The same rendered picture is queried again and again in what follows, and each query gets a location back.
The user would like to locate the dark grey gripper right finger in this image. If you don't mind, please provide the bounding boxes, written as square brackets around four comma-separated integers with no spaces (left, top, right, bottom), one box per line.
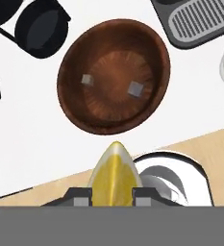
[132,187,184,208]

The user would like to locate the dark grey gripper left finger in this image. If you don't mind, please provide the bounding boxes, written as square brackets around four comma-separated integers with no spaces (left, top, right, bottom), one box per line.
[40,187,93,208]

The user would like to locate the yellow lemon wedge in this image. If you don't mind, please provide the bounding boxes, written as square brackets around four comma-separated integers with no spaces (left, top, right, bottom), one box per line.
[87,140,144,208]

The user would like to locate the large grey ice cube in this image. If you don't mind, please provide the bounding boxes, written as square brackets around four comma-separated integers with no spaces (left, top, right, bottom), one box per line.
[127,80,145,99]

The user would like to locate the small grey ice cube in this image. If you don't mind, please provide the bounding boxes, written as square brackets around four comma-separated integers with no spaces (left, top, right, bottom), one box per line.
[81,73,95,87]

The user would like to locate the brown wooden bowl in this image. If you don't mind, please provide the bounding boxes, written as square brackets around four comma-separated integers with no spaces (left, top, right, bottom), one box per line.
[56,18,171,136]

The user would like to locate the white and black round thing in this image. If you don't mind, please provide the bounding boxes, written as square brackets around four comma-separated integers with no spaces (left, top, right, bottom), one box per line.
[132,151,215,208]

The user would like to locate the black rounded appliance part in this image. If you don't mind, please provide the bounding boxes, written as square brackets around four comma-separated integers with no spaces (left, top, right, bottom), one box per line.
[0,0,24,28]

